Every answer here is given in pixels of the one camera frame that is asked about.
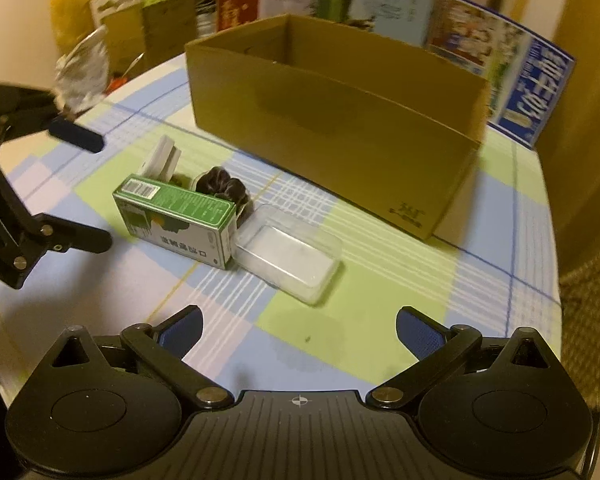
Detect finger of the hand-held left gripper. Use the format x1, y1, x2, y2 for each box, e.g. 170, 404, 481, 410
0, 82, 106, 154
0, 151, 114, 289

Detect green medicine box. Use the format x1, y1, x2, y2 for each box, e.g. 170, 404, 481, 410
112, 175, 239, 271

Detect black hair scrunchie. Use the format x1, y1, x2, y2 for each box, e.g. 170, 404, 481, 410
194, 166, 254, 217

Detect white charger adapter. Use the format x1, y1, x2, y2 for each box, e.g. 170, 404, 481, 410
138, 136, 183, 181

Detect red gift box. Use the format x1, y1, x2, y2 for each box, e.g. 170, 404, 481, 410
216, 0, 261, 34

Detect clear plastic container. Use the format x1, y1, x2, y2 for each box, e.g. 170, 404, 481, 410
234, 204, 344, 305

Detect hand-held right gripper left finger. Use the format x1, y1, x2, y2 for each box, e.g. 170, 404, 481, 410
41, 305, 236, 411

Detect dark blue milk carton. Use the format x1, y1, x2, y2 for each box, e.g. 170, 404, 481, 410
426, 0, 577, 149

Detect carton with white hang tab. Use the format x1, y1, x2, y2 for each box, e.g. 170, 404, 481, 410
89, 0, 146, 73

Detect wooden wardrobe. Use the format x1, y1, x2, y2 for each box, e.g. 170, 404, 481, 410
497, 0, 600, 271

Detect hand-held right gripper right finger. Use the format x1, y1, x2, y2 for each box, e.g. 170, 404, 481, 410
365, 305, 561, 411

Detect light blue milk carton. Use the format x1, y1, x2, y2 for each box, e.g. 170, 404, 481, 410
324, 0, 442, 50

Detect yellow plastic bag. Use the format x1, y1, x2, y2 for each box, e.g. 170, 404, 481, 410
49, 0, 114, 57

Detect chair with quilted cover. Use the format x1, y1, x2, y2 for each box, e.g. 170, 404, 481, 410
557, 240, 600, 411

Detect orange handled screwdriver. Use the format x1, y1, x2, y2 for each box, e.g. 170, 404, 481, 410
106, 51, 147, 94

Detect black paper bag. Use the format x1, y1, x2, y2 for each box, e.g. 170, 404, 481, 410
195, 0, 222, 39

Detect brown cardboard box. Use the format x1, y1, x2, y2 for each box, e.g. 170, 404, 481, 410
184, 14, 492, 242

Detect white plastic bag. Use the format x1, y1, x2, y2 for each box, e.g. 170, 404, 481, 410
54, 27, 112, 112

